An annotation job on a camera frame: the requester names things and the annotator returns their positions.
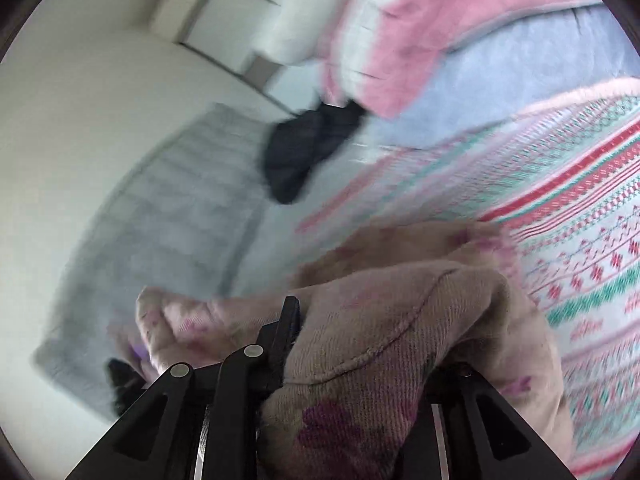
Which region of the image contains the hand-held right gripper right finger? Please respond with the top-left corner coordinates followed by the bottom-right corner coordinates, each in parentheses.
top-left (400, 363), bottom-right (576, 480)

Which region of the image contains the white grey wardrobe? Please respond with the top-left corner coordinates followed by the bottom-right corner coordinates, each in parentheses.
top-left (150, 0), bottom-right (321, 108)

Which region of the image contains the black garment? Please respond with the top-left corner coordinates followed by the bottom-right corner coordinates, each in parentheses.
top-left (262, 99), bottom-right (368, 206)

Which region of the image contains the pink grey blanket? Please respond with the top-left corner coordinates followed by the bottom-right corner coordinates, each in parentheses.
top-left (320, 0), bottom-right (606, 121)

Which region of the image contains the floral beige padded jacket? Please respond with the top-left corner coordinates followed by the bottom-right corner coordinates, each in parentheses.
top-left (107, 220), bottom-right (576, 480)

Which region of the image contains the grey pillow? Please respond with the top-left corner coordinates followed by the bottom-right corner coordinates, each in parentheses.
top-left (250, 0), bottom-right (373, 67)

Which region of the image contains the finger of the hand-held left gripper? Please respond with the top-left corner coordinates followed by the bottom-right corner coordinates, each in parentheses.
top-left (107, 358), bottom-right (148, 417)

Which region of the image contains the patterned striped blanket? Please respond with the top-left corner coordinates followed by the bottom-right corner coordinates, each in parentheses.
top-left (295, 79), bottom-right (640, 480)

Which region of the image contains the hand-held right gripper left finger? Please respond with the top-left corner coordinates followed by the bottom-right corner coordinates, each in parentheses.
top-left (65, 297), bottom-right (301, 480)

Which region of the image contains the light blue blanket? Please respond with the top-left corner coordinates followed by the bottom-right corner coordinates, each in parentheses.
top-left (370, 5), bottom-right (640, 152)

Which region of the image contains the grey quilted headboard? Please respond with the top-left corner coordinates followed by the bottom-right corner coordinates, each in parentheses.
top-left (32, 102), bottom-right (288, 421)

